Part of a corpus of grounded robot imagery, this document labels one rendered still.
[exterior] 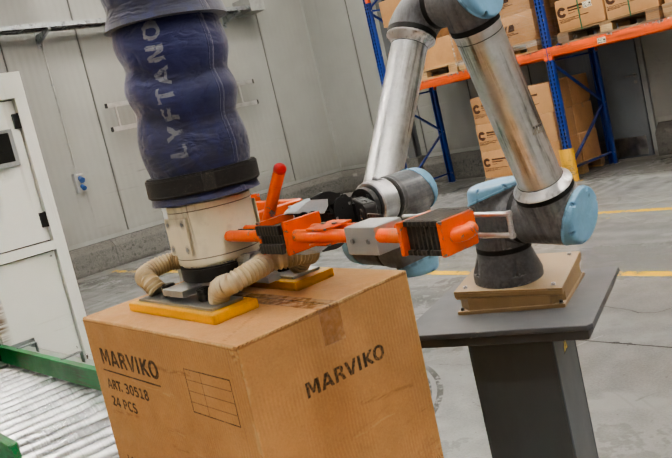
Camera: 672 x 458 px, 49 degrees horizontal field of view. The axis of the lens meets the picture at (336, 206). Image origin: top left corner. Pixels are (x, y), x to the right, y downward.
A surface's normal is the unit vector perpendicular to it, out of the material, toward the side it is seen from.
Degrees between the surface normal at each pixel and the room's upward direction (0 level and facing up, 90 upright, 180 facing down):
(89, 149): 90
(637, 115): 90
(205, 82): 73
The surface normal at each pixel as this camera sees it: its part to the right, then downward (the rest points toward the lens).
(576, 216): 0.70, 0.07
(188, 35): 0.42, -0.18
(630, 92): -0.72, 0.25
